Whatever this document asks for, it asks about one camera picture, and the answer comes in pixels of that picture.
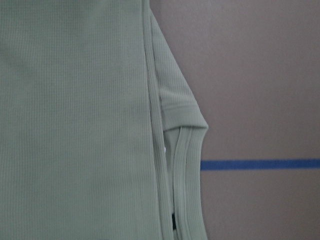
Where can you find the olive green long-sleeve shirt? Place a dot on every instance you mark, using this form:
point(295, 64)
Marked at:
point(100, 134)

